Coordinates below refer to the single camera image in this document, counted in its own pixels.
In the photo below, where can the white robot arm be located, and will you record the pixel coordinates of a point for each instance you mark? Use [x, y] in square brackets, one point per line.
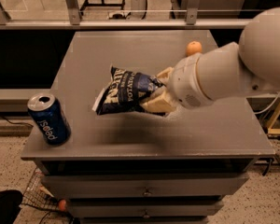
[246, 68]

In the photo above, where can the small orange ball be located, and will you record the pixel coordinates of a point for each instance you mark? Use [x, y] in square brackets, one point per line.
[62, 205]

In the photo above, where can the blue potato chip bag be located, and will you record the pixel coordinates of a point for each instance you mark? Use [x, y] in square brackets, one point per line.
[125, 91]

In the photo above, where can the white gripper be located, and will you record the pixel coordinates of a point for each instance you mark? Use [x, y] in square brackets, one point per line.
[185, 81]

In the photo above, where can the grey drawer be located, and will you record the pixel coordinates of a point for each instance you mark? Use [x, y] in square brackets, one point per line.
[145, 208]
[136, 186]

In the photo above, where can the black object on floor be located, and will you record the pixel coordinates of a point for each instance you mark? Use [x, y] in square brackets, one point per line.
[10, 201]

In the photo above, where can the grey drawer cabinet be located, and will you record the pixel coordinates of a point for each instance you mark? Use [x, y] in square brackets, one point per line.
[222, 138]

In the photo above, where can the upper grey drawer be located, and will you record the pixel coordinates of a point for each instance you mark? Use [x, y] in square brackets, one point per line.
[136, 186]

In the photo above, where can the wire mesh basket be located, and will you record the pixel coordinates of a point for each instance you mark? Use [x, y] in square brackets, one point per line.
[37, 196]

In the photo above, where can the lower grey drawer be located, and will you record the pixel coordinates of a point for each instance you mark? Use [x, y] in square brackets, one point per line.
[145, 208]

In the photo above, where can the metal window railing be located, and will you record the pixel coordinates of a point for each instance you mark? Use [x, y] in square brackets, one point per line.
[123, 14]

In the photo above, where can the blue pepsi can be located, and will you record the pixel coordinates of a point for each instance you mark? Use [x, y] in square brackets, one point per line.
[46, 111]

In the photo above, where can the orange fruit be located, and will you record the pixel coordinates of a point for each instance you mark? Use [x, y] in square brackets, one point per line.
[193, 47]

